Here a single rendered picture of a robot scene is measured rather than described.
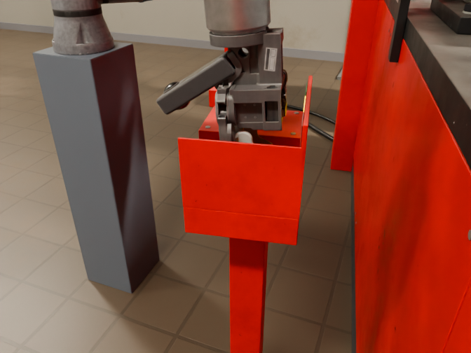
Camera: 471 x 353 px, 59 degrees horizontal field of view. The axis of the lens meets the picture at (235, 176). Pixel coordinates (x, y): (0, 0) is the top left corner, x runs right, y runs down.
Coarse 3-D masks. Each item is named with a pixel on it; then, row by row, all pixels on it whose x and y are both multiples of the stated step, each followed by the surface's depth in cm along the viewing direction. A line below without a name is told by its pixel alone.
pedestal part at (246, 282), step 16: (240, 240) 67; (240, 256) 69; (256, 256) 69; (240, 272) 71; (256, 272) 70; (240, 288) 73; (256, 288) 72; (240, 304) 75; (256, 304) 74; (240, 320) 77; (256, 320) 76; (240, 336) 79; (256, 336) 78; (240, 352) 82; (256, 352) 81
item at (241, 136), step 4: (236, 132) 53; (240, 132) 53; (244, 132) 53; (248, 132) 53; (236, 136) 53; (240, 136) 53; (244, 136) 53; (248, 136) 53; (236, 140) 54; (240, 140) 53; (244, 140) 53; (248, 140) 53; (252, 140) 53
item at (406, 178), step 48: (384, 48) 126; (384, 96) 112; (432, 96) 60; (384, 144) 101; (432, 144) 56; (384, 192) 92; (432, 192) 53; (384, 240) 85; (432, 240) 50; (384, 288) 78; (432, 288) 48; (384, 336) 73; (432, 336) 46
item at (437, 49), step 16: (384, 0) 144; (416, 0) 113; (416, 16) 91; (432, 16) 91; (416, 32) 77; (432, 32) 76; (448, 32) 76; (416, 48) 75; (432, 48) 65; (448, 48) 65; (464, 48) 65; (432, 64) 62; (448, 64) 57; (464, 64) 57; (432, 80) 60; (448, 80) 52; (464, 80) 51; (448, 96) 51; (464, 96) 46; (448, 112) 51; (464, 112) 45; (464, 128) 44; (464, 144) 43
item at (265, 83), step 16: (272, 32) 49; (240, 48) 51; (256, 48) 48; (272, 48) 47; (240, 64) 49; (256, 64) 49; (272, 64) 48; (240, 80) 50; (256, 80) 50; (272, 80) 49; (224, 96) 50; (240, 96) 49; (256, 96) 49; (272, 96) 48; (240, 112) 51; (256, 112) 51; (272, 112) 50; (256, 128) 52; (272, 128) 50
